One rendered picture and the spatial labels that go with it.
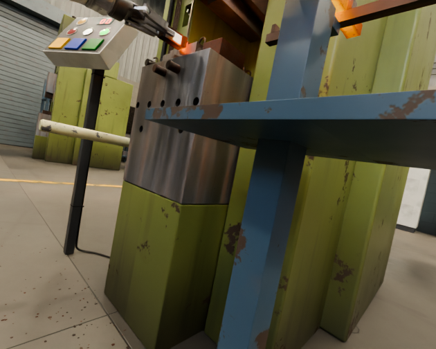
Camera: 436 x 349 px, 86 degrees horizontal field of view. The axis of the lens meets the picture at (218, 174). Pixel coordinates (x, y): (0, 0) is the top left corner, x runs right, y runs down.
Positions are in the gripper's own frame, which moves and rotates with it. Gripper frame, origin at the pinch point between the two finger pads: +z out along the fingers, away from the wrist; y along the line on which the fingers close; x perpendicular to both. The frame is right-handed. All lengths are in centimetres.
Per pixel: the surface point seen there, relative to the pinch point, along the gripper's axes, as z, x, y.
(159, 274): -3, -76, 18
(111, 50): -4.3, 0.8, -39.2
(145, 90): -1.2, -17.8, -9.9
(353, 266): 61, -71, 55
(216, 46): 5.2, -4.3, 17.9
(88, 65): -9.7, -6.6, -48.5
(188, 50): 5.3, -2.9, 3.7
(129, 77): 341, 195, -801
